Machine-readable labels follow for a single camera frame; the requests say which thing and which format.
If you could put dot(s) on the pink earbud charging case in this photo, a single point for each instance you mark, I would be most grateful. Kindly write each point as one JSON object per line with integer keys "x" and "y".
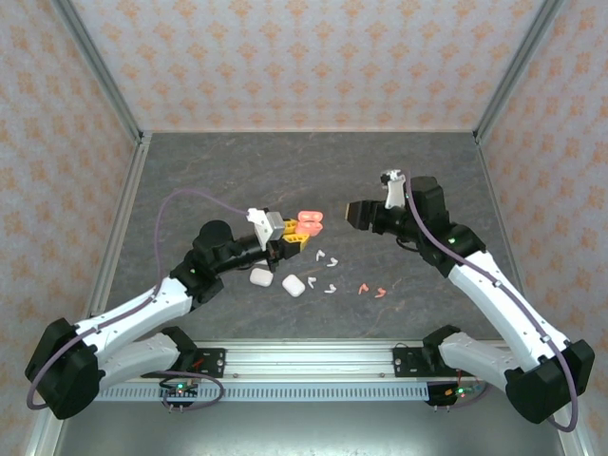
{"x": 309, "y": 228}

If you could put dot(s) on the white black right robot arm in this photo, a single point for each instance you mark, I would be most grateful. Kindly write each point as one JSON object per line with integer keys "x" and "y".
{"x": 499, "y": 294}

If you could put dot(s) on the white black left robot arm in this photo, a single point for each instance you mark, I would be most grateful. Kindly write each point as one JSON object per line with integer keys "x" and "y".
{"x": 142, "y": 309}

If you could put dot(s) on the small circuit board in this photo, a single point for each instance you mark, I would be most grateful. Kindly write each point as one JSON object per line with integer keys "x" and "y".
{"x": 179, "y": 390}
{"x": 449, "y": 393}

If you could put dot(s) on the aluminium table side rail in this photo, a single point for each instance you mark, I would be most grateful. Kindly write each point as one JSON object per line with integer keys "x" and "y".
{"x": 494, "y": 190}
{"x": 136, "y": 166}

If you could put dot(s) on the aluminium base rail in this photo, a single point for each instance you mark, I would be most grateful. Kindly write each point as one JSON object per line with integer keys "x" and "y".
{"x": 309, "y": 361}

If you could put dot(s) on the aluminium frame post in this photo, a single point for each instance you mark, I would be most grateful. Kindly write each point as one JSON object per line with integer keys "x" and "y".
{"x": 104, "y": 76}
{"x": 513, "y": 76}

